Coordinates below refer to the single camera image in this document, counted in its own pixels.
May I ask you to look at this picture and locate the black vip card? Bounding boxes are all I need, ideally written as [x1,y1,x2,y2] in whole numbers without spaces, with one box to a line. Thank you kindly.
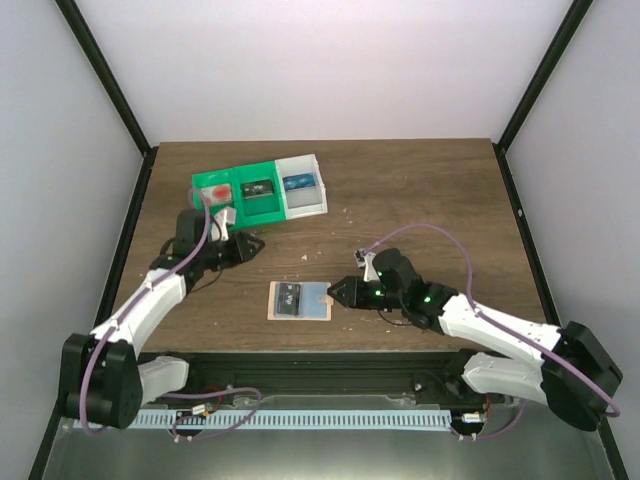
[274,282,302,316]
[241,179,275,199]

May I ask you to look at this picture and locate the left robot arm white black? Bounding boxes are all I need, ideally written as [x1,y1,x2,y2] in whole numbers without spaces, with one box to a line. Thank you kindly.
[58,207,265,434]

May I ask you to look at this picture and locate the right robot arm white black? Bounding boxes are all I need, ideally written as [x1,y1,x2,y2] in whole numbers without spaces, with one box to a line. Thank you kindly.
[327,248,623,431]

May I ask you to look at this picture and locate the white card red circles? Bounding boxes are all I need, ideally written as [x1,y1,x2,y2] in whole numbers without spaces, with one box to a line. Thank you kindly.
[200,183,233,207]

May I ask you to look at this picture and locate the blue card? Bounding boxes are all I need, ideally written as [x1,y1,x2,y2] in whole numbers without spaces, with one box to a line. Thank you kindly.
[282,173,317,192]

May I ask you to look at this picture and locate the middle green bin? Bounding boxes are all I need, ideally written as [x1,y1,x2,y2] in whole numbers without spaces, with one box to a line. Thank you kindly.
[234,161,285,228]

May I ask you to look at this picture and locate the green bin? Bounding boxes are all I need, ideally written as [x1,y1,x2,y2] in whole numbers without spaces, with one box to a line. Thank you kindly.
[234,161,285,228]
[191,168,241,231]

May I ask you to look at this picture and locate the left green bin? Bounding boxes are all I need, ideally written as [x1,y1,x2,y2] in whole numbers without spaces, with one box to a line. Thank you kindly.
[191,168,241,231]

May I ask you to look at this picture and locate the white bin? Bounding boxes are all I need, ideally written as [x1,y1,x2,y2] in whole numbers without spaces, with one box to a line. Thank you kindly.
[274,154,328,220]

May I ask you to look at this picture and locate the metal front plate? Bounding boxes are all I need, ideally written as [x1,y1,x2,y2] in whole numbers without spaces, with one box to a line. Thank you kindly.
[41,405,615,479]

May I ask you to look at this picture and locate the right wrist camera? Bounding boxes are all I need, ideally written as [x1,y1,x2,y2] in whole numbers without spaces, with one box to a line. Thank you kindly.
[354,249,379,282]

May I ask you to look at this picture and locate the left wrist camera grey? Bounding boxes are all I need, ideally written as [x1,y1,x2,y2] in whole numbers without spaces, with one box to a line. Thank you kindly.
[211,207,236,242]

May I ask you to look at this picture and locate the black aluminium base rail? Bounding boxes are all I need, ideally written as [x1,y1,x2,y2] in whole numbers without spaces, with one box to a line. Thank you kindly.
[67,351,591,406]

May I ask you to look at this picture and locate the left side frame rail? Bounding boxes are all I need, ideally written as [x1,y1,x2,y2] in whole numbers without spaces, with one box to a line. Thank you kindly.
[94,146,159,327]

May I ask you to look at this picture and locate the frame rail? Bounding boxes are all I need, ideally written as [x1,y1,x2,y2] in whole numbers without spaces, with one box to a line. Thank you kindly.
[493,144,560,327]
[94,146,159,327]

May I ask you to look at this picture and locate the right side frame rail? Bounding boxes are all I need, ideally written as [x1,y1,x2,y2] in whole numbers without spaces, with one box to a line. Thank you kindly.
[493,144,560,327]

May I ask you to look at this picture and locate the light blue slotted cable duct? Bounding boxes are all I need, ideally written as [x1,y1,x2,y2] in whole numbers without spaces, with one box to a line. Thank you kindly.
[130,409,452,431]

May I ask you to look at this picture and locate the left black frame post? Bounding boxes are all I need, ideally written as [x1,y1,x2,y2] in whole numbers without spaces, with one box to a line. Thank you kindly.
[55,0,152,156]

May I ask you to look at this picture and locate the black frame post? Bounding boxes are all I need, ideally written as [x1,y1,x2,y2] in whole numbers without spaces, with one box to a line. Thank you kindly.
[55,0,152,156]
[497,0,594,151]

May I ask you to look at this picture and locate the right black frame post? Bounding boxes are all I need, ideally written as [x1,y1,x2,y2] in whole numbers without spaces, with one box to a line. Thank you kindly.
[497,0,594,151]

